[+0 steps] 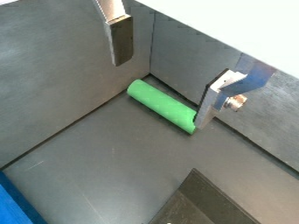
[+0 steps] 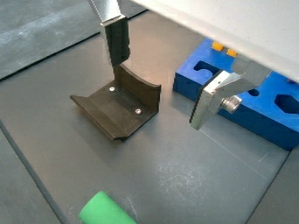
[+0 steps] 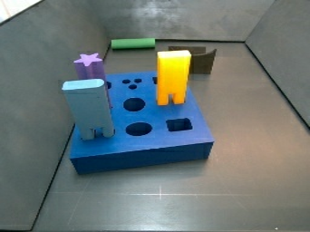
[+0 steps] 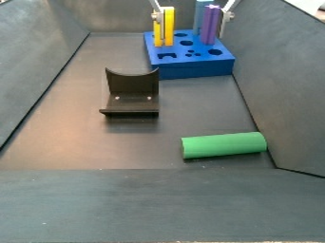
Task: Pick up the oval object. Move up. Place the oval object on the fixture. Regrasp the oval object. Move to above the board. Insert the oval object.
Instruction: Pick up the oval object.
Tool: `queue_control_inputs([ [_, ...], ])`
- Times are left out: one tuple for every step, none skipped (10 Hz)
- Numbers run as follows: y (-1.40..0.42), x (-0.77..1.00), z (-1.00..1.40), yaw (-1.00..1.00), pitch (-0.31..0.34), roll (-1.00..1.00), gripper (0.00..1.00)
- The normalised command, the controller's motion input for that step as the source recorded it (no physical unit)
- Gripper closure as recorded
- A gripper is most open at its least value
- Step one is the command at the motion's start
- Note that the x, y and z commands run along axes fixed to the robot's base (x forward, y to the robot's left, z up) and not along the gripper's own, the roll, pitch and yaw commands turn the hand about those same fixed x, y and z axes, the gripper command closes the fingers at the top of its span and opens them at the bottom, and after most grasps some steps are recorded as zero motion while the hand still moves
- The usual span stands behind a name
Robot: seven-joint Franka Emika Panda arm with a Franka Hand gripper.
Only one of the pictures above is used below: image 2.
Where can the yellow rectangular peg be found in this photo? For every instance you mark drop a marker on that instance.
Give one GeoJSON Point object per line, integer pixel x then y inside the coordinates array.
{"type": "Point", "coordinates": [220, 48]}

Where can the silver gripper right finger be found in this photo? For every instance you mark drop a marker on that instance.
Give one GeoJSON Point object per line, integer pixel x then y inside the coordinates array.
{"type": "Point", "coordinates": [219, 92]}

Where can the black curved cradle fixture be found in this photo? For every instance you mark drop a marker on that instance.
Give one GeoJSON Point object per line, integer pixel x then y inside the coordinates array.
{"type": "Point", "coordinates": [123, 105]}

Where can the blue shape sorter block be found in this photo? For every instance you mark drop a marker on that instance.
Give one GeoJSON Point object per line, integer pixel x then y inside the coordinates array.
{"type": "Point", "coordinates": [268, 111]}

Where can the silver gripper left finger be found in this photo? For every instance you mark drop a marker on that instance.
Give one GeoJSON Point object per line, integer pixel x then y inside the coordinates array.
{"type": "Point", "coordinates": [113, 27]}

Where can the green oval cylinder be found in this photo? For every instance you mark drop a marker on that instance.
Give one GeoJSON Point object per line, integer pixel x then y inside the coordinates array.
{"type": "Point", "coordinates": [103, 211]}

